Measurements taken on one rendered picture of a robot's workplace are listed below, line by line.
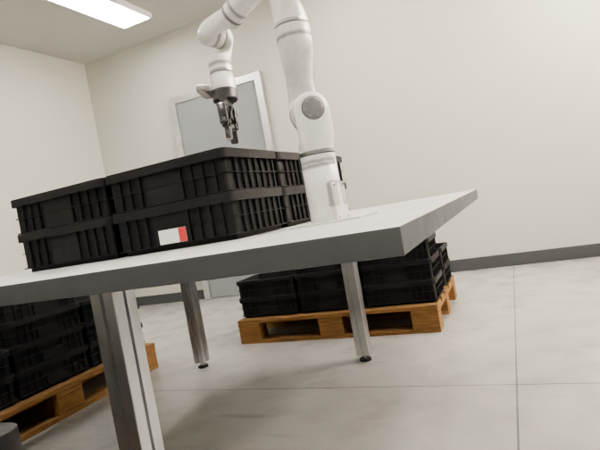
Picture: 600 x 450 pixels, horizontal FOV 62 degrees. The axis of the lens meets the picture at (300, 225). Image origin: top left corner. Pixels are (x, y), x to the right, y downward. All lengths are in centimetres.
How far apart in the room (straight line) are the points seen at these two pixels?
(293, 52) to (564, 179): 327
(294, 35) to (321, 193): 40
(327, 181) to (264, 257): 53
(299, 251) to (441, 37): 386
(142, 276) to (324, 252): 33
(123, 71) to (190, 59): 87
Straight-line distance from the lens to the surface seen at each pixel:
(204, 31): 157
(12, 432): 55
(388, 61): 452
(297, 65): 134
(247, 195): 129
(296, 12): 135
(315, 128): 126
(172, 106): 539
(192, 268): 82
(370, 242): 68
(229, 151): 126
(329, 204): 124
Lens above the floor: 74
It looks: 2 degrees down
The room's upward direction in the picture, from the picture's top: 10 degrees counter-clockwise
